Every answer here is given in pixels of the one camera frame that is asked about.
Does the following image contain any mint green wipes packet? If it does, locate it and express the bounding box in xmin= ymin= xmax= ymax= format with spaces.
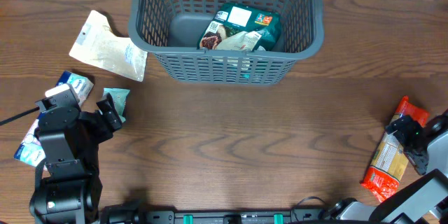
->
xmin=103 ymin=87 xmax=130 ymax=123

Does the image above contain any orange spaghetti packet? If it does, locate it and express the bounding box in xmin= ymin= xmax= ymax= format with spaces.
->
xmin=360 ymin=96 xmax=429 ymax=202

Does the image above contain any beige paper pouch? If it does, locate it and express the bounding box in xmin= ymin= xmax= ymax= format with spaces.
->
xmin=69 ymin=10 xmax=148 ymax=82

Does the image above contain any multicolour tissue pack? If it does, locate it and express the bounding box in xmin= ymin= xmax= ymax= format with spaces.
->
xmin=13 ymin=71 xmax=94 ymax=167

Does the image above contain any dark green food bag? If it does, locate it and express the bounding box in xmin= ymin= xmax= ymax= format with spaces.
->
xmin=197 ymin=3 xmax=282 ymax=51

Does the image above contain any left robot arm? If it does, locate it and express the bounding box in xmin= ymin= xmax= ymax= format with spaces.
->
xmin=29 ymin=90 xmax=123 ymax=223

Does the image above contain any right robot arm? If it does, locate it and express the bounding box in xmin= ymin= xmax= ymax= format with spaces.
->
xmin=328 ymin=112 xmax=447 ymax=223

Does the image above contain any grey plastic lattice basket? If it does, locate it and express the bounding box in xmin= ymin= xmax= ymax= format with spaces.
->
xmin=128 ymin=0 xmax=324 ymax=85

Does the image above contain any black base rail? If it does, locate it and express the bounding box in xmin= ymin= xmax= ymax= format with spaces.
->
xmin=97 ymin=201 xmax=332 ymax=224

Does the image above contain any left black cable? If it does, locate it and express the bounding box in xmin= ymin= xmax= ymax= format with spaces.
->
xmin=0 ymin=106 xmax=41 ymax=127

